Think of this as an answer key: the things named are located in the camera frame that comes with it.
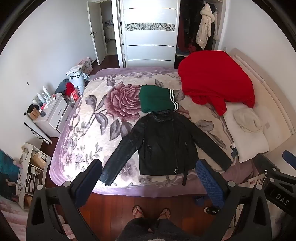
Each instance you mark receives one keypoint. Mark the person's right foot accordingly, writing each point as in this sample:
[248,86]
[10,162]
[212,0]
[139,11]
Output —
[164,214]

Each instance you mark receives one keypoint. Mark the red knitted blanket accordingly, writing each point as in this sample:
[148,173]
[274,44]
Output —
[215,76]

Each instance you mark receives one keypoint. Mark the floral plush bed blanket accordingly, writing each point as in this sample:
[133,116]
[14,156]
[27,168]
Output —
[97,111]

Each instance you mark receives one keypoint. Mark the person's left foot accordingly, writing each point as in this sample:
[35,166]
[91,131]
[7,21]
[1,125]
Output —
[138,212]

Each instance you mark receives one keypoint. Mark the green folded sweater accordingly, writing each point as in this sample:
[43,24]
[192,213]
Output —
[155,98]

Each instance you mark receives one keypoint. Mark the cream crumpled cloth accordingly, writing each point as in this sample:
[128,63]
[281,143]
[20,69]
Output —
[248,120]

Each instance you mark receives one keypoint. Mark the grey-blue clothing pile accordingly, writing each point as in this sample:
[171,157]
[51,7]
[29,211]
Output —
[61,87]

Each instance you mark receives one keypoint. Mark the floral storage box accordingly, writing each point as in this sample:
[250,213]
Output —
[85,66]

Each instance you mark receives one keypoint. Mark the red bag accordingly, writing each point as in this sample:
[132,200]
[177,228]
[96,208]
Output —
[71,91]

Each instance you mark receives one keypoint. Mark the person's dark trousers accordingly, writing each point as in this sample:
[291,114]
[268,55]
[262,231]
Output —
[148,231]

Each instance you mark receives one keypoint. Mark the blue slipper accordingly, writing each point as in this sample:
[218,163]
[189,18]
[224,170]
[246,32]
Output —
[198,200]

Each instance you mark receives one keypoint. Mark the teal picture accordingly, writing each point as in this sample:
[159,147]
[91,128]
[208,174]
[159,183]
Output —
[8,171]

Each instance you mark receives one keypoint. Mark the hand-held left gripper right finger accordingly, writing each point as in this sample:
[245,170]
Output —
[209,183]

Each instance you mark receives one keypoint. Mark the white bottle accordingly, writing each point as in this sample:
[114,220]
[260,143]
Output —
[46,92]

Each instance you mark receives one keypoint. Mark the printed paper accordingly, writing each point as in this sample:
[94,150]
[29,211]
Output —
[256,182]

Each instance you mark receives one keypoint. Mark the person's foot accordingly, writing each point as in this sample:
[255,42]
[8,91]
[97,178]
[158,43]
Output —
[164,214]
[138,212]

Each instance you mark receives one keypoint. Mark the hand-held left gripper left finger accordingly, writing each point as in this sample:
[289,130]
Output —
[89,183]

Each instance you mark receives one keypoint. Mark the beige bed headboard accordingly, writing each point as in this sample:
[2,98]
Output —
[270,92]

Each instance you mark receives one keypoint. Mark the white sliding wardrobe door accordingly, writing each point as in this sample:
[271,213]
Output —
[150,51]

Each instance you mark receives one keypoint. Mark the white printed bag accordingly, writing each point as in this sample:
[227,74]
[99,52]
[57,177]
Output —
[77,78]

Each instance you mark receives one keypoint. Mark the black leather jacket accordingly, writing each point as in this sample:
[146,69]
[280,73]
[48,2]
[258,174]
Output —
[161,143]

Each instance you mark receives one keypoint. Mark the dark hanging clothes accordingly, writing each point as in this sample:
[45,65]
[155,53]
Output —
[187,25]

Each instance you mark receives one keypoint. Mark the white room door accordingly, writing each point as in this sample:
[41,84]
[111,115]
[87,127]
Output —
[95,39]

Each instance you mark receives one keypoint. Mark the white open shelf unit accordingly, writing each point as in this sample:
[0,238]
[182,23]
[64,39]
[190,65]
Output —
[32,171]

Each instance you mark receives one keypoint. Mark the pink cloth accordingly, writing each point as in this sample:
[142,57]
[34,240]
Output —
[11,220]

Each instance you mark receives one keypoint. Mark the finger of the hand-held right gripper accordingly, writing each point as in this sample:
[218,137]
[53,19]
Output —
[290,157]
[266,163]

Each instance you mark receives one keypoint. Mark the black and white shoe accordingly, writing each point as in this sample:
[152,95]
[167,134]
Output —
[211,210]

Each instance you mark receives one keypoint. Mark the white nightstand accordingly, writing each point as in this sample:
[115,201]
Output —
[53,115]

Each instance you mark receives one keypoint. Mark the beige hanging coat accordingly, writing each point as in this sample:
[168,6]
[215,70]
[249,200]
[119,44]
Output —
[204,27]

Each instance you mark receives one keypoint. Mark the white pillow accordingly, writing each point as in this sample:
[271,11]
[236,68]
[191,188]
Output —
[251,143]

